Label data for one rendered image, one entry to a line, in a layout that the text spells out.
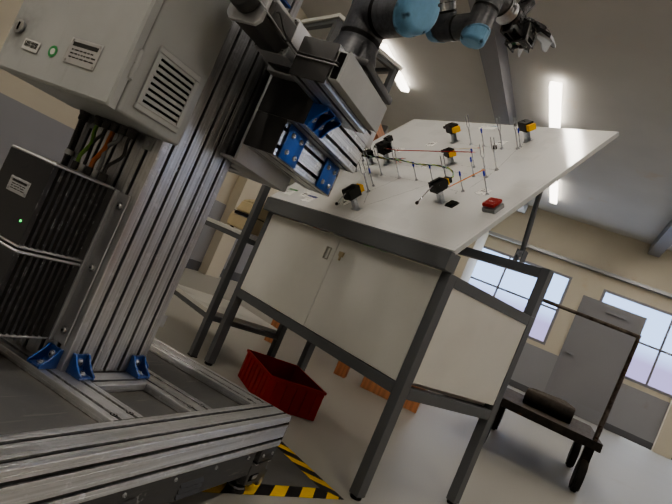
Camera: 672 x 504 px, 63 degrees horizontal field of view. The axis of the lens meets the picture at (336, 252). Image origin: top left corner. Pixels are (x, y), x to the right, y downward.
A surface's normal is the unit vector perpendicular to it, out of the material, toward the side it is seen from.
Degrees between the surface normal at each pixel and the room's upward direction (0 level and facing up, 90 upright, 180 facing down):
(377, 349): 90
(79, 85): 90
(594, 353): 90
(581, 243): 90
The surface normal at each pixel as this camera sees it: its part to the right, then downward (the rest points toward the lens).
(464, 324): 0.60, 0.23
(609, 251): -0.36, -0.19
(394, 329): -0.70, -0.33
